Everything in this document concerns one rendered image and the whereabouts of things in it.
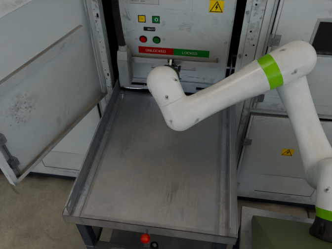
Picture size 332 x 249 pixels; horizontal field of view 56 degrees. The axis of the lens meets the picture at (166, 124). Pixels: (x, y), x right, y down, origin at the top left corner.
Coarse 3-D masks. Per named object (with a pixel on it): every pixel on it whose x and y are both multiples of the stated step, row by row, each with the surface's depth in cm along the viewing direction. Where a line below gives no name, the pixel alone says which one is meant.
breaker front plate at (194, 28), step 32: (128, 0) 127; (160, 0) 125; (192, 0) 123; (224, 0) 121; (128, 32) 137; (160, 32) 135; (192, 32) 133; (224, 32) 131; (160, 64) 146; (224, 64) 142
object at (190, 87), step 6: (138, 78) 154; (144, 78) 154; (120, 84) 158; (132, 84) 156; (138, 84) 156; (186, 84) 152; (192, 84) 151; (198, 84) 151; (204, 84) 150; (210, 84) 150; (186, 90) 154; (192, 90) 154; (198, 90) 153
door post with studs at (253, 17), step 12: (252, 0) 116; (264, 0) 115; (252, 12) 119; (252, 24) 122; (252, 36) 125; (240, 48) 131; (252, 48) 129; (240, 60) 135; (252, 60) 133; (240, 108) 153
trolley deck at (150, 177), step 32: (128, 96) 156; (96, 128) 140; (128, 128) 141; (160, 128) 140; (192, 128) 140; (128, 160) 128; (160, 160) 128; (192, 160) 128; (96, 192) 118; (128, 192) 118; (160, 192) 117; (192, 192) 117; (96, 224) 113; (128, 224) 109; (160, 224) 108; (192, 224) 108
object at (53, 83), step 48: (0, 0) 90; (48, 0) 109; (0, 48) 99; (48, 48) 115; (96, 48) 138; (0, 96) 102; (48, 96) 125; (96, 96) 156; (0, 144) 108; (48, 144) 135
